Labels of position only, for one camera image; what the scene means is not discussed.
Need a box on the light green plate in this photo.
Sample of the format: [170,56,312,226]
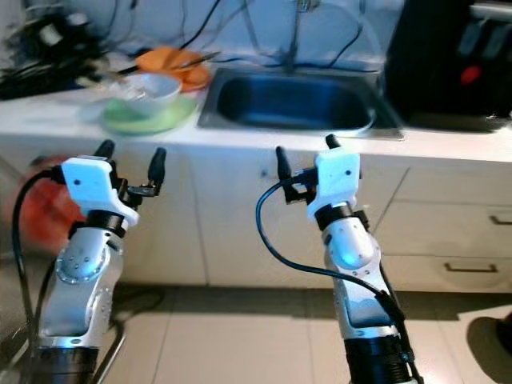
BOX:
[102,94,201,135]

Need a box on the stainless steel sink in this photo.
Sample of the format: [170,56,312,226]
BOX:
[196,68,405,141]

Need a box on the black power strip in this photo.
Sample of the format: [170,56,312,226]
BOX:
[0,70,105,98]

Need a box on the red plastic bag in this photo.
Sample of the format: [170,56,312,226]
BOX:
[20,156,85,249]

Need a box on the orange plate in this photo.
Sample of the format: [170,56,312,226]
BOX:
[180,66,210,90]

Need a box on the orange bowl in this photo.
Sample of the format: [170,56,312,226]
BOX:
[136,46,205,77]

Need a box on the dark sink faucet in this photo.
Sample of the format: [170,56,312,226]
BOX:
[280,0,321,73]

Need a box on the grey metal utensil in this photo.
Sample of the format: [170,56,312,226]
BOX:
[168,50,221,73]

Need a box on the large black appliance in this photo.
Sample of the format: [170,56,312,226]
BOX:
[384,0,512,133]

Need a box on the large black power adapter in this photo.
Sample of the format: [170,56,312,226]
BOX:
[28,12,85,53]

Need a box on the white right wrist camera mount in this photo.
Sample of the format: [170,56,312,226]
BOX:
[304,147,362,222]

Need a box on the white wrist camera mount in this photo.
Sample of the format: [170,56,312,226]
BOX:
[60,155,142,233]
[304,147,362,222]

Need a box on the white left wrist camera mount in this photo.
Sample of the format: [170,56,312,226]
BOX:
[60,155,142,233]

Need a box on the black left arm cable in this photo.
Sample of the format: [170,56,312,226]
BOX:
[12,170,69,369]

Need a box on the dark drawer handle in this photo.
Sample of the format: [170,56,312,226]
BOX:
[444,262,498,274]

